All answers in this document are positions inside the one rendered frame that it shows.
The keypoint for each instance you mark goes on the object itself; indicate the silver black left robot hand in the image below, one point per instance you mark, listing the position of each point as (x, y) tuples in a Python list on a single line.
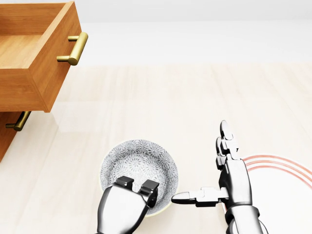
[(122, 209)]

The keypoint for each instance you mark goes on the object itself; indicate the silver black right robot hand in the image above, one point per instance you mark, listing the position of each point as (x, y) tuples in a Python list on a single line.
[(236, 180)]

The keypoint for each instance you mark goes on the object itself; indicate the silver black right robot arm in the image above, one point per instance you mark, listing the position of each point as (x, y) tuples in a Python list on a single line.
[(246, 221)]

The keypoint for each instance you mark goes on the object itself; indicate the patterned black white bowl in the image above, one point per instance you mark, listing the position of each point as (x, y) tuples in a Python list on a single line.
[(139, 158)]

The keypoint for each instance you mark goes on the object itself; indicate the white plate with red rings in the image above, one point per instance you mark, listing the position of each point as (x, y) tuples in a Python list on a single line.
[(280, 197)]

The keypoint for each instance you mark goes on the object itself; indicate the open wooden drawer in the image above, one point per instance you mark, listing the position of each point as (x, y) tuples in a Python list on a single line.
[(22, 87)]

